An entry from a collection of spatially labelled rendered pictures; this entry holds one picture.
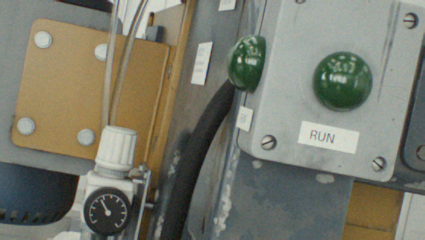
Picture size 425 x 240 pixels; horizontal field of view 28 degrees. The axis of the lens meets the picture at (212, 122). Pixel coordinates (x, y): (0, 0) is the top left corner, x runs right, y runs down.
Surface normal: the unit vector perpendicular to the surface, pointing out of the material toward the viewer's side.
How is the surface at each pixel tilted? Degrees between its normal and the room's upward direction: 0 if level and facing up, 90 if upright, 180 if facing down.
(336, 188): 90
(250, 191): 90
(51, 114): 90
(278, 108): 90
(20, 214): 120
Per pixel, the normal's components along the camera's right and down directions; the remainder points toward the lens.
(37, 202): 0.60, 0.18
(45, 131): 0.18, 0.09
